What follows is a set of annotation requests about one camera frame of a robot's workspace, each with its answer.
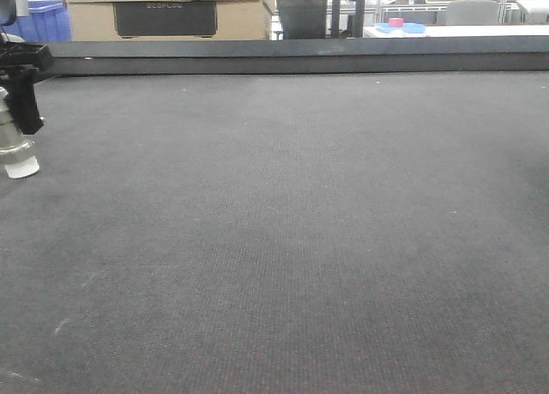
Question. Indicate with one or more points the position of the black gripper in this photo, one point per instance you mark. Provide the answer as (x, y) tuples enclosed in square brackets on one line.
[(19, 82)]

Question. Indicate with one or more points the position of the large cardboard box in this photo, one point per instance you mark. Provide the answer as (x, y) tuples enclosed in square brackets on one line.
[(141, 20)]

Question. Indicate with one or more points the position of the blue plastic crate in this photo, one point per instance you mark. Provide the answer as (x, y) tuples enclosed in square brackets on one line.
[(48, 21)]

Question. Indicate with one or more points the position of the black bin background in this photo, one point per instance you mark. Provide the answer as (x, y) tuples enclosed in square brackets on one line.
[(302, 19)]

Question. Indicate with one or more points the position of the pink block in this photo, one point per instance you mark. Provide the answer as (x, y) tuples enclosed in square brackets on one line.
[(395, 22)]

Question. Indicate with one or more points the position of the blue tray on table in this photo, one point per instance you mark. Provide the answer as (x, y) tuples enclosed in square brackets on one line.
[(405, 27)]

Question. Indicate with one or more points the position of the white table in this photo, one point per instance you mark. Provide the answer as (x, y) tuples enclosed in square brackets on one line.
[(467, 31)]

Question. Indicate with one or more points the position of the black conveyor side rail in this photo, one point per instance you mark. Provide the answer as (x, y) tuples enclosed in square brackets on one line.
[(299, 56)]

